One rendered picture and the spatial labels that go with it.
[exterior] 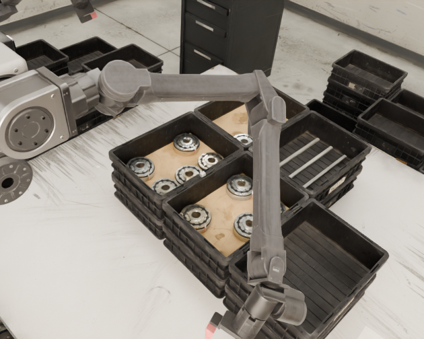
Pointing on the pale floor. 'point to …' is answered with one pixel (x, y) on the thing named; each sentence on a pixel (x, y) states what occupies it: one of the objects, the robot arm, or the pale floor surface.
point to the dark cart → (229, 35)
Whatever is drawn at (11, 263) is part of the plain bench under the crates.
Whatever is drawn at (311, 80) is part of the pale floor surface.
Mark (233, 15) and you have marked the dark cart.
